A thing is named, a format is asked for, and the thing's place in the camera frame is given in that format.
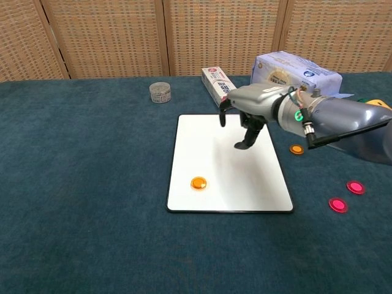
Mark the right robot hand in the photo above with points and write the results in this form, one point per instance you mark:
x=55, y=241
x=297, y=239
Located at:
x=257, y=99

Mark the orange disc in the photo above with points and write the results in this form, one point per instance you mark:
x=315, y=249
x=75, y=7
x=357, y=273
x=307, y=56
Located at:
x=296, y=149
x=198, y=183

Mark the pink disc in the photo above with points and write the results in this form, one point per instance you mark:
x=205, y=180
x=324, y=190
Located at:
x=355, y=187
x=338, y=205

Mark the white rectangular magnetic board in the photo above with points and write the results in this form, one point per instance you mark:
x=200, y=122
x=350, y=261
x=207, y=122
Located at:
x=245, y=190

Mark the pale blue tissue pack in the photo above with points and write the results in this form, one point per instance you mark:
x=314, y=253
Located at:
x=291, y=70

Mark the white red toothpaste box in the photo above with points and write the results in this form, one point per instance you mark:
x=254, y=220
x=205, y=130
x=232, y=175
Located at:
x=216, y=81

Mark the small clear round jar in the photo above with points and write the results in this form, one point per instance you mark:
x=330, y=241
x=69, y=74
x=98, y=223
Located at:
x=160, y=92

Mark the yellow mustard squeeze bottle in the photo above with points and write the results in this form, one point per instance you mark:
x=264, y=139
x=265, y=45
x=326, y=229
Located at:
x=378, y=103

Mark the woven bamboo folding screen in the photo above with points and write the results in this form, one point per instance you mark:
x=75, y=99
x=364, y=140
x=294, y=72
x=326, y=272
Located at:
x=107, y=36

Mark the teal table cloth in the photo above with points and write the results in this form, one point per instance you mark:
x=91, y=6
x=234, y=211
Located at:
x=76, y=183

